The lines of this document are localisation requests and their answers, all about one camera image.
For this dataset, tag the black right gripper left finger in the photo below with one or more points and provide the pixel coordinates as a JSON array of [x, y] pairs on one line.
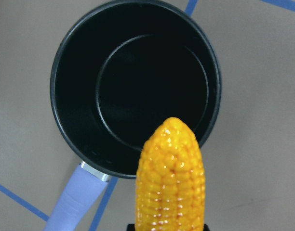
[[130, 227]]

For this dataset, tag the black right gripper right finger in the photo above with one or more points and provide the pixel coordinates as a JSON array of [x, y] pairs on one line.
[[206, 228]]

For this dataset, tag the yellow corn cob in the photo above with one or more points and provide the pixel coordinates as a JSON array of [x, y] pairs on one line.
[[170, 181]]

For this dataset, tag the dark blue saucepan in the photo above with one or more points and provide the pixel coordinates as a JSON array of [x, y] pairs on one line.
[[119, 72]]

